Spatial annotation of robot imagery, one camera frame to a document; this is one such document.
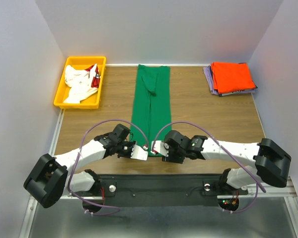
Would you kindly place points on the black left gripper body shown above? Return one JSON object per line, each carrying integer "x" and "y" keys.
{"x": 125, "y": 148}

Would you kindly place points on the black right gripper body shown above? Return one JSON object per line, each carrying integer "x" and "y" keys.
{"x": 176, "y": 155}

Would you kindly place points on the green t shirt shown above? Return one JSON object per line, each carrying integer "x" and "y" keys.
{"x": 151, "y": 107}

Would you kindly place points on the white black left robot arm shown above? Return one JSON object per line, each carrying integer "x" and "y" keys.
{"x": 53, "y": 176}

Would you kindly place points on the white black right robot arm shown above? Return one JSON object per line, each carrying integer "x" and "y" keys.
{"x": 263, "y": 162}

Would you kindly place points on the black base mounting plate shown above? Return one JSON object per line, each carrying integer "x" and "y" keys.
{"x": 141, "y": 190}

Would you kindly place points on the white t shirt red print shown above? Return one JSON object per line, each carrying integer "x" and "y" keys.
{"x": 82, "y": 83}

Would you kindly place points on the folded purple t shirt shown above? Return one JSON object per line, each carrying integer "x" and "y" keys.
{"x": 209, "y": 77}

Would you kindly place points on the folded orange t shirt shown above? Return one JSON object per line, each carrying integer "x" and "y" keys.
{"x": 231, "y": 77}

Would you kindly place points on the yellow plastic bin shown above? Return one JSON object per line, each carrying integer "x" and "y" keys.
{"x": 80, "y": 63}

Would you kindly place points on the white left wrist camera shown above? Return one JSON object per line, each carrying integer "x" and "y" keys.
{"x": 139, "y": 153}

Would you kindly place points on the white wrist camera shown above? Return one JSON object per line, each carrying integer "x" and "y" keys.
{"x": 159, "y": 148}
{"x": 139, "y": 153}

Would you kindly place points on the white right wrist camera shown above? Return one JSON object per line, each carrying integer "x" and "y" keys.
{"x": 159, "y": 148}

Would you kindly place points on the aluminium frame rail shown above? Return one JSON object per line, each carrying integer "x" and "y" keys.
{"x": 270, "y": 189}

